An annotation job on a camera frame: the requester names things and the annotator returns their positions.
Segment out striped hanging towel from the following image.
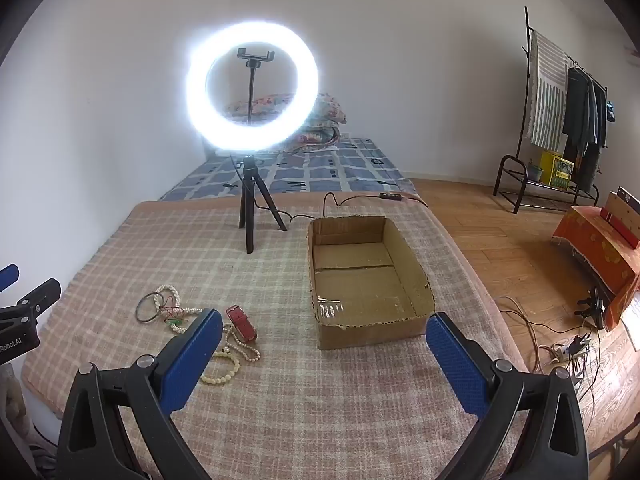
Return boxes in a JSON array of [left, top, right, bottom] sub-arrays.
[[526, 30, 568, 152]]

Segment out dark hanging clothes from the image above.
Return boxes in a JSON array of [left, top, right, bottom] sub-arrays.
[[562, 66, 608, 191]]

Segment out red string charm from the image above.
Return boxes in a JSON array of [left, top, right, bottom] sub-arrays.
[[159, 296, 193, 327]]

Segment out folded floral quilt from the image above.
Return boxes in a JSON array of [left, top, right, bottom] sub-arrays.
[[222, 92, 347, 153]]

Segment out white ring light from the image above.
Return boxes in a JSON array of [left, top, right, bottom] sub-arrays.
[[185, 21, 320, 153]]

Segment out thin metal bangle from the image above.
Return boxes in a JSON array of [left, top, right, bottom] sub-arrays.
[[135, 294, 160, 324]]

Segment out black floor device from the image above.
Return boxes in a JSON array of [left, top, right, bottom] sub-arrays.
[[575, 285, 608, 330]]

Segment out white pearl necklace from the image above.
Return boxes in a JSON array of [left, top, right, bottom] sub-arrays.
[[154, 284, 262, 362]]

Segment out black clothes rack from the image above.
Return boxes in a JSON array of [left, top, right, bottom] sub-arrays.
[[492, 6, 616, 215]]

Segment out cardboard box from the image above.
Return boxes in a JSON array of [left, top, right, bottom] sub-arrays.
[[306, 215, 436, 351]]

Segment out black tripod stand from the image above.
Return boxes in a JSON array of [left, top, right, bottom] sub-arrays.
[[239, 66, 289, 254]]

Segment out orange covered low table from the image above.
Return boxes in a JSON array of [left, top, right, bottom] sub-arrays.
[[552, 205, 640, 332]]

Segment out white power strip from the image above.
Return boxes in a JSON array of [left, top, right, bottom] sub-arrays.
[[547, 342, 588, 366]]

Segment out black phone clamp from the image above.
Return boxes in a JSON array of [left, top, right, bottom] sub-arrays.
[[237, 47, 277, 68]]

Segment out yellow box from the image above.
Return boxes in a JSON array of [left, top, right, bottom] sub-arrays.
[[539, 150, 575, 190]]

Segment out blue patterned bedsheet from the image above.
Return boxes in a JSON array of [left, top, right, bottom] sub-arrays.
[[159, 136, 418, 203]]

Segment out black ring light cable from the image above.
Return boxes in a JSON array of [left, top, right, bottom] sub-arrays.
[[231, 155, 432, 233]]

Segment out cream beaded bracelet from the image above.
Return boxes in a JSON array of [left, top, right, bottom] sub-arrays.
[[200, 352, 242, 387]]

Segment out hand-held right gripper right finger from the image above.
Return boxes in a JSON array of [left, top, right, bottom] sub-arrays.
[[425, 312, 590, 480]]

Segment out tangled floor cables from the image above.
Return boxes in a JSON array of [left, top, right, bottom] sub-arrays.
[[495, 295, 640, 461]]

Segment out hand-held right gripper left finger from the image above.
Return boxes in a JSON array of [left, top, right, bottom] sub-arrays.
[[56, 308, 223, 480]]

